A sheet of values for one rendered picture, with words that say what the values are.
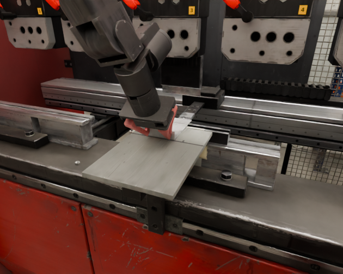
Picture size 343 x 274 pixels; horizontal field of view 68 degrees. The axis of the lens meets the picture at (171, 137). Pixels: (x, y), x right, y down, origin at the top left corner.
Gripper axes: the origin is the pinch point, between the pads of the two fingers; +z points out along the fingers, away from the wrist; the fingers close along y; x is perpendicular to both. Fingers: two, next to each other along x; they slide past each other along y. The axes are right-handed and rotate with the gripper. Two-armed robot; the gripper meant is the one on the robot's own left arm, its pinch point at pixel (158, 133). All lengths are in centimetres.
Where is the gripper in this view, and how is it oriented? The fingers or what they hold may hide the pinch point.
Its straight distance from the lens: 57.7
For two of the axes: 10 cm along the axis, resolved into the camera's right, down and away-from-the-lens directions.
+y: -9.3, -1.5, 3.5
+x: -3.2, 8.0, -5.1
